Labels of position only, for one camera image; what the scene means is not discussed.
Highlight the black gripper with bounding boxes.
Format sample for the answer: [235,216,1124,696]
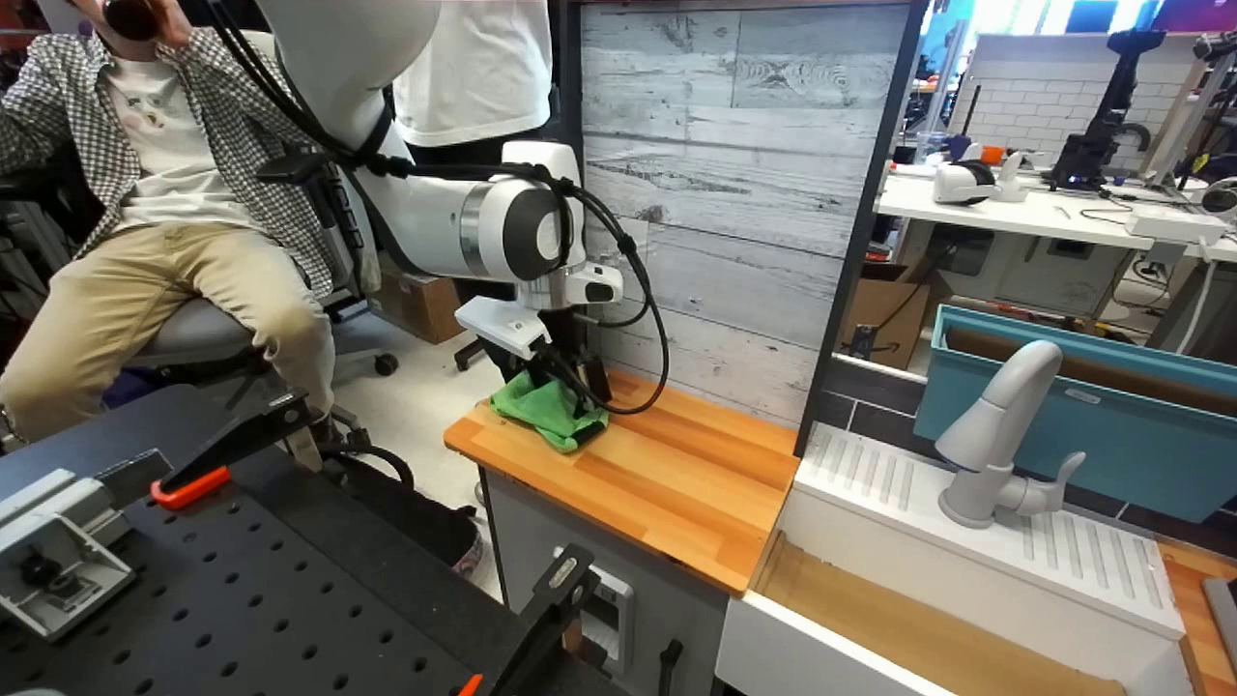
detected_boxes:
[514,307,613,419]

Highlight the black perforated breadboard table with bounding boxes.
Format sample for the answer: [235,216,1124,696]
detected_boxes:
[0,383,609,696]

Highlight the white lab desk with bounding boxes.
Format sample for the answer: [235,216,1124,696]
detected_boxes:
[874,168,1237,324]

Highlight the grey wood back panel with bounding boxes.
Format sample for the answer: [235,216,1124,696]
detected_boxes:
[577,0,912,436]

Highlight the grey toy faucet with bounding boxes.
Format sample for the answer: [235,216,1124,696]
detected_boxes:
[936,338,1095,533]

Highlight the dark panel frame post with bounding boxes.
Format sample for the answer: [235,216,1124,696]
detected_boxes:
[554,0,582,150]
[788,0,930,457]

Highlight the brown cardboard box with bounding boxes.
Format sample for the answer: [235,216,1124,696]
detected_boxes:
[377,262,475,344]

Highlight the white toy sink basin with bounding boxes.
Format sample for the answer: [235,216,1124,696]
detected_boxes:
[710,422,1193,696]

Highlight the white object on desk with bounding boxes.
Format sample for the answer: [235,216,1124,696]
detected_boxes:
[930,164,992,208]

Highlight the aluminium extrusion bracket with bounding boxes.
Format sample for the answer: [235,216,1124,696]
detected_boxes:
[0,449,171,645]

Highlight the cardboard box under desk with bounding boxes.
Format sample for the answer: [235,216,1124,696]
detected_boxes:
[836,267,951,377]

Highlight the wooden toy kitchen unit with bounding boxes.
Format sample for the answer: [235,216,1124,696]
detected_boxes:
[442,373,1237,696]

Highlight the seated person khaki pants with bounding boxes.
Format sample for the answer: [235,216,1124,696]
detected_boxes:
[0,0,340,449]

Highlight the standing person black pants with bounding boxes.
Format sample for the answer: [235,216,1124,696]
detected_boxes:
[381,0,564,379]

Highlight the grey office chair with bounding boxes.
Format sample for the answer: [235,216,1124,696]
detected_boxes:
[32,150,402,383]

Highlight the green microfiber cloth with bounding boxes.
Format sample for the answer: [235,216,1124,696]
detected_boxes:
[489,369,609,457]

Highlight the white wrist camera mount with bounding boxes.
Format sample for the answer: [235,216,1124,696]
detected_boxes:
[452,292,558,363]

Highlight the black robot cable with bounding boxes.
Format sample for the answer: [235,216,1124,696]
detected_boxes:
[206,0,671,419]

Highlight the black clamp orange handle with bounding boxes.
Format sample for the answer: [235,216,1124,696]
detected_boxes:
[145,390,319,516]
[454,537,601,696]

